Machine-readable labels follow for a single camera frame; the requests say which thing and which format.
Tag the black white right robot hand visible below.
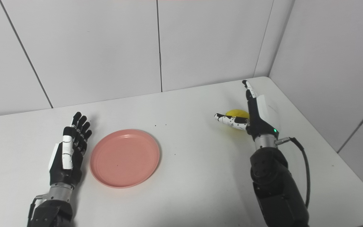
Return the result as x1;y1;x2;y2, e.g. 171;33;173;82
214;79;281;141

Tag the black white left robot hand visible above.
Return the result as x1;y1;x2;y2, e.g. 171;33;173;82
49;112;93;189

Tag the yellow lemon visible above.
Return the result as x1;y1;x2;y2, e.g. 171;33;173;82
225;109;250;131

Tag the pink round plate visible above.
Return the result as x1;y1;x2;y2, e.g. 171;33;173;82
89;129;161;189

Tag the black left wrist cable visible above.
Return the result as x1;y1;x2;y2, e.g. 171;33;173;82
27;195;48;227

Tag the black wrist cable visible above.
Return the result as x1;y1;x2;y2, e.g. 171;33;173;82
27;195;48;227
276;137;311;209

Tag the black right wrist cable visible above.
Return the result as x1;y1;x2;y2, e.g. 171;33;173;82
276;137;311;209

